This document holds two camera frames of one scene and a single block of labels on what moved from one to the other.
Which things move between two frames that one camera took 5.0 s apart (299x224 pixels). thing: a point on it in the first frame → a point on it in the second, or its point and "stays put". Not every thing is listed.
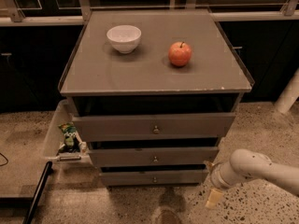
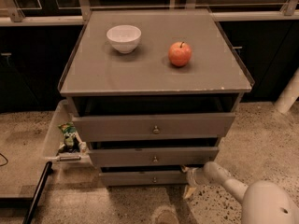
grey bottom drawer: [154, 178] stays put
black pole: [49, 170] stays put
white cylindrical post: [290, 95] stays put
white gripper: [217, 178] → [195, 175]
